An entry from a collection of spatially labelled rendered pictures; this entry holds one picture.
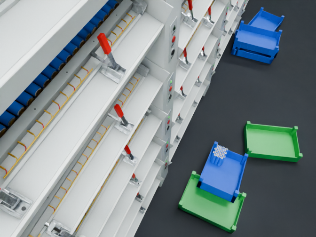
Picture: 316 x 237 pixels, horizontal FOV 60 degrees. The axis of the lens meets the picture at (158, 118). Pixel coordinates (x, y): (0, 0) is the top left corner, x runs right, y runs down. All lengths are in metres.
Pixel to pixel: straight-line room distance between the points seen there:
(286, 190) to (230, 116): 0.55
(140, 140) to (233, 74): 1.31
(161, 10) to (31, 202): 0.43
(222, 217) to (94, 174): 1.03
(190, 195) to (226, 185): 0.20
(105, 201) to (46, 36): 0.58
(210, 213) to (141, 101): 0.96
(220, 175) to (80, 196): 1.06
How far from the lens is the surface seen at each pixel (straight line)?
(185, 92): 1.25
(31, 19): 0.33
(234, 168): 1.64
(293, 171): 1.78
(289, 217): 1.68
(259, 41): 2.25
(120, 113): 0.62
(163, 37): 0.66
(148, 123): 0.91
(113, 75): 0.51
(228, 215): 1.57
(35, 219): 0.60
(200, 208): 1.55
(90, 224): 0.81
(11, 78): 0.30
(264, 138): 1.81
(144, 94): 0.73
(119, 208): 1.01
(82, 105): 0.48
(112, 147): 0.66
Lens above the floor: 1.49
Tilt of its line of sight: 57 degrees down
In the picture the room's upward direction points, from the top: straight up
